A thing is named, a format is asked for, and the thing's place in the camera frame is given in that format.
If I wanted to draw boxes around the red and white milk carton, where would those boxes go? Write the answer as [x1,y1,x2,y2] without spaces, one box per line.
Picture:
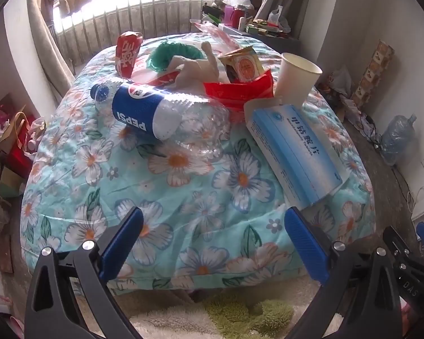
[115,31,144,78]

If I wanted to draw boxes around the orange snack packet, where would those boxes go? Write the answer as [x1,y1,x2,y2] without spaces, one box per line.
[217,46,265,83]

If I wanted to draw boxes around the cream and green rug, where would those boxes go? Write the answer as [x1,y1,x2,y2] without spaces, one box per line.
[120,288,326,339]

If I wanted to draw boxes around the metal window railing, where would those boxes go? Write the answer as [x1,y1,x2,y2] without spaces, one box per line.
[47,0,205,69]

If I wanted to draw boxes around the clear red printed plastic packaging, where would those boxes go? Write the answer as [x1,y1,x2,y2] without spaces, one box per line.
[192,22,241,52]

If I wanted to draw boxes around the white cable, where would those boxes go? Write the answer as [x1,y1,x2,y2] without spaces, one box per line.
[392,166,424,216]

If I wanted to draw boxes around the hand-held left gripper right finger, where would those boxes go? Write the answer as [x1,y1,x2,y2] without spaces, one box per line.
[284,207,403,339]

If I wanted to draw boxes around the red bottle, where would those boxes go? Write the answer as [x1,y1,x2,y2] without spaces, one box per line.
[232,7,246,29]

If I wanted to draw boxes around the red plastic bag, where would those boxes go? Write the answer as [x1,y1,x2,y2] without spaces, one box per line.
[203,69,276,112]

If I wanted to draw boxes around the floral quilt covered table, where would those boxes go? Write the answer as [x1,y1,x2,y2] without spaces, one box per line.
[19,32,375,295]

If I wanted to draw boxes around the green mesh netting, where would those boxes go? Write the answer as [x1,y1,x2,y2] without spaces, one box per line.
[146,40,204,73]

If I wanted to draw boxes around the tall patterned box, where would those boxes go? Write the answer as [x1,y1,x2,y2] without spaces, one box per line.
[351,40,395,106]

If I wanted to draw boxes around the blue and white medicine box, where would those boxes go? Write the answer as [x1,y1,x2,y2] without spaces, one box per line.
[244,97,350,209]

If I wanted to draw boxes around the beige curtain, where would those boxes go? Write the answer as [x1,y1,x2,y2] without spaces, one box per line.
[25,0,75,97]

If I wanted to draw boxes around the cluttered grey side cabinet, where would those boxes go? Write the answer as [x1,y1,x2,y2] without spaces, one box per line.
[198,25,302,64]

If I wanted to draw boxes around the tan paper bag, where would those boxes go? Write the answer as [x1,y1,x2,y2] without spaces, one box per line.
[5,111,32,154]

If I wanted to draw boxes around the crumpled white plastic bag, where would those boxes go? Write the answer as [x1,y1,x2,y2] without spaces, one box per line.
[330,65,353,96]

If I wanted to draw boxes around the red and white wrapper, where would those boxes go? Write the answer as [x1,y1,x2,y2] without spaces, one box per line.
[146,70,181,87]

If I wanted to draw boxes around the clear cola bottle blue label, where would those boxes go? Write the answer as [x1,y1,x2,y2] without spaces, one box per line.
[90,79,231,159]

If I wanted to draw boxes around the white paper cup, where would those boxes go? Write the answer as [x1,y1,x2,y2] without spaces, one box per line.
[274,52,323,107]

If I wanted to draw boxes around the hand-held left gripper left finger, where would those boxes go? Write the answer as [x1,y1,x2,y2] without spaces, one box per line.
[24,207,144,339]

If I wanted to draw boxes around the large blue water jug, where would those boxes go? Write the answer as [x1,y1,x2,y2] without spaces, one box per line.
[380,114,418,166]

